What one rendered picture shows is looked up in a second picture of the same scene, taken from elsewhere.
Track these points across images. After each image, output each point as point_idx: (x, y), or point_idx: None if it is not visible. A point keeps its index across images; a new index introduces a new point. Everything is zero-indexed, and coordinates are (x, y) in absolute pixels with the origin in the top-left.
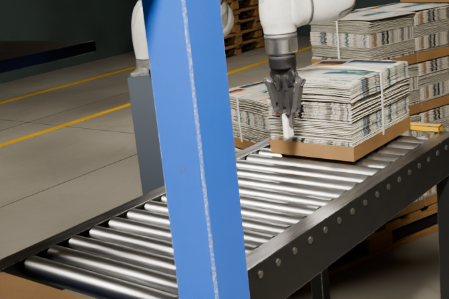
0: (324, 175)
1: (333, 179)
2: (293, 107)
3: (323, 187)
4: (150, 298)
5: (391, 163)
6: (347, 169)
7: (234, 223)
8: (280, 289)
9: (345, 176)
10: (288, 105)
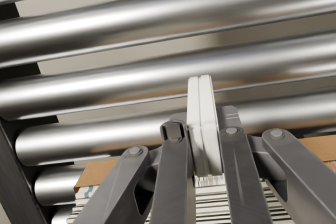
0: (102, 75)
1: (75, 74)
2: (128, 168)
3: None
4: None
5: (25, 191)
6: (89, 133)
7: None
8: None
9: (45, 88)
10: (167, 171)
